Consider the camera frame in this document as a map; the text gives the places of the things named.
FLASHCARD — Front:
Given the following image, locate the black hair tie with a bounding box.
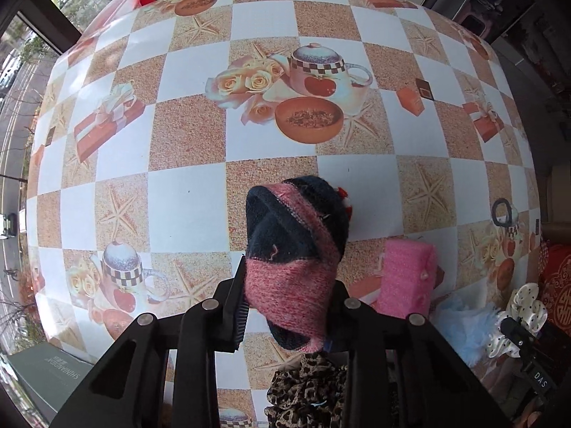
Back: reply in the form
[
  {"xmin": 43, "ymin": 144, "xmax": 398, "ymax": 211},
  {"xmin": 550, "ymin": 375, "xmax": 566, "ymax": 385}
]
[{"xmin": 491, "ymin": 198, "xmax": 514, "ymax": 226}]

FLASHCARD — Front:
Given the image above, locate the pink plastic basin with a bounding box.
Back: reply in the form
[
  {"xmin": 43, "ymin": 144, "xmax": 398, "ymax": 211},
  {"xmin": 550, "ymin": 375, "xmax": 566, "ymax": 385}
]
[{"xmin": 80, "ymin": 0, "xmax": 143, "ymax": 50}]

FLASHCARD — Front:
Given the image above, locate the large pink sponge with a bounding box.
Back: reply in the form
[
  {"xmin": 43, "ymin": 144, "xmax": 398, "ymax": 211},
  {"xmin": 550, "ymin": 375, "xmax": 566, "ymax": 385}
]
[{"xmin": 375, "ymin": 238, "xmax": 439, "ymax": 319}]

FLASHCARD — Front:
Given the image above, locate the grey cardboard box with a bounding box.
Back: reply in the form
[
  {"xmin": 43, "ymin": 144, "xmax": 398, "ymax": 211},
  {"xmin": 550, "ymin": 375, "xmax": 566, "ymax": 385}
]
[{"xmin": 9, "ymin": 343, "xmax": 96, "ymax": 424}]

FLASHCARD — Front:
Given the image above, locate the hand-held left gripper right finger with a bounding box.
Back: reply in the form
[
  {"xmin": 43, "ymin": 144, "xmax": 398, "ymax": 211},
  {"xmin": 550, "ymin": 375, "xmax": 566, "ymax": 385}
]
[{"xmin": 328, "ymin": 279, "xmax": 514, "ymax": 428}]

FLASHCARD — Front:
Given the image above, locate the pink and black knit sock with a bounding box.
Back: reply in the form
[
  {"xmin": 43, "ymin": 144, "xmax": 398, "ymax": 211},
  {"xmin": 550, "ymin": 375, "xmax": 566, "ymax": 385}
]
[{"xmin": 243, "ymin": 176, "xmax": 354, "ymax": 352}]

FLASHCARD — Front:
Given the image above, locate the person's right hand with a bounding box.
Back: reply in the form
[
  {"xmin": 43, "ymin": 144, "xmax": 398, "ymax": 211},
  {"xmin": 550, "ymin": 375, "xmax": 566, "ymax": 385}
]
[{"xmin": 513, "ymin": 403, "xmax": 551, "ymax": 428}]

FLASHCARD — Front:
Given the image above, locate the black window frame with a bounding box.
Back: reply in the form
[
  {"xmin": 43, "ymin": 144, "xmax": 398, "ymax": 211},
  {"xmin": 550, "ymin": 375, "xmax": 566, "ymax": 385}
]
[{"xmin": 0, "ymin": 0, "xmax": 85, "ymax": 54}]

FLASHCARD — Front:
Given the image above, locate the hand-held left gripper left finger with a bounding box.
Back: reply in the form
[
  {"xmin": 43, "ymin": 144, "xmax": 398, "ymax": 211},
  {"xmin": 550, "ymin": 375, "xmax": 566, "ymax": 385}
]
[{"xmin": 49, "ymin": 272, "xmax": 251, "ymax": 428}]

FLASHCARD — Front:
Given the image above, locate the white polka dot bow clip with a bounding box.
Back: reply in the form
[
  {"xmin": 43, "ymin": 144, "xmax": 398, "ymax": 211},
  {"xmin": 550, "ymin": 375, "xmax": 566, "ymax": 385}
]
[{"xmin": 484, "ymin": 281, "xmax": 549, "ymax": 360}]

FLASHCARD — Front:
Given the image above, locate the leopard print cloth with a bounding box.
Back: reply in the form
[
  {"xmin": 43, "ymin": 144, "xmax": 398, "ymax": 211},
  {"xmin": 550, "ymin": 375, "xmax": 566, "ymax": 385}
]
[{"xmin": 266, "ymin": 354, "xmax": 349, "ymax": 428}]

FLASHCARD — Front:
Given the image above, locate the purple plastic stool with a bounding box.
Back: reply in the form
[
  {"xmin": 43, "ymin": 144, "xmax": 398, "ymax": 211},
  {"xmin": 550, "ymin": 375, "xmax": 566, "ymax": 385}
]
[{"xmin": 457, "ymin": 6, "xmax": 491, "ymax": 39}]

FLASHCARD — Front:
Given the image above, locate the printed checked tablecloth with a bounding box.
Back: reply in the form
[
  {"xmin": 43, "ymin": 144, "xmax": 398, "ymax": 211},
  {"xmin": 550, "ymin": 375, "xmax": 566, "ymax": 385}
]
[{"xmin": 26, "ymin": 0, "xmax": 542, "ymax": 428}]

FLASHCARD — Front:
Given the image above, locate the red patterned cushion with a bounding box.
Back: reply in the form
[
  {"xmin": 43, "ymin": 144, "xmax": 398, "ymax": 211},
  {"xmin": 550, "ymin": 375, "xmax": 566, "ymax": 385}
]
[{"xmin": 539, "ymin": 245, "xmax": 571, "ymax": 337}]

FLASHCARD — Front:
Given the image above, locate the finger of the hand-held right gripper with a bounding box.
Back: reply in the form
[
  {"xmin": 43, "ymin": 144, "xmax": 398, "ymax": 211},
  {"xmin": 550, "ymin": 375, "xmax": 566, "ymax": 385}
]
[{"xmin": 500, "ymin": 319, "xmax": 542, "ymax": 349}]

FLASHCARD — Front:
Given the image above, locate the light blue fluffy duster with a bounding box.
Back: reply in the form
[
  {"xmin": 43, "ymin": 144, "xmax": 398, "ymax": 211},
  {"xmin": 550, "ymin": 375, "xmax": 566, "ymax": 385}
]
[{"xmin": 435, "ymin": 296, "xmax": 502, "ymax": 366}]

